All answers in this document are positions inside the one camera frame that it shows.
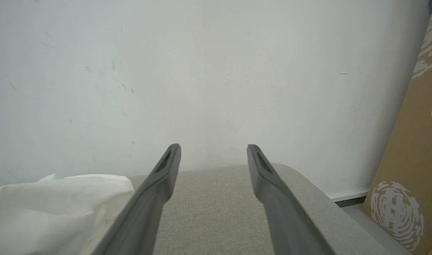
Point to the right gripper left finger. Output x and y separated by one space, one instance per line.
145 212

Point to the white baseboard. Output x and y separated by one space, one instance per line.
347 195

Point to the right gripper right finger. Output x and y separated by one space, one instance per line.
283 216

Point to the brown cardboard box white print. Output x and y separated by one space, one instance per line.
407 159

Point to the white garment with navy sleeves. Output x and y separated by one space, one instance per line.
42 212

